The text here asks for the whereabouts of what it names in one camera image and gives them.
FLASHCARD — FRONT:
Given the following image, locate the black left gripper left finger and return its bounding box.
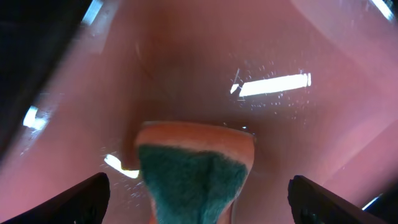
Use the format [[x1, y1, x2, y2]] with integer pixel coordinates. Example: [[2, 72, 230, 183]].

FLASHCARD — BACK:
[[2, 172, 110, 224]]

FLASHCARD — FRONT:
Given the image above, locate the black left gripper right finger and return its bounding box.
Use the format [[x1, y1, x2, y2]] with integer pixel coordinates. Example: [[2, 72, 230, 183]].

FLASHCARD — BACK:
[[287, 175, 386, 224]]

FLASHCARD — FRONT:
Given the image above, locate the dark red water tray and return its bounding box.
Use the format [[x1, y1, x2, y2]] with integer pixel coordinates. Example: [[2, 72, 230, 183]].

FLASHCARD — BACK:
[[1, 1, 397, 223]]

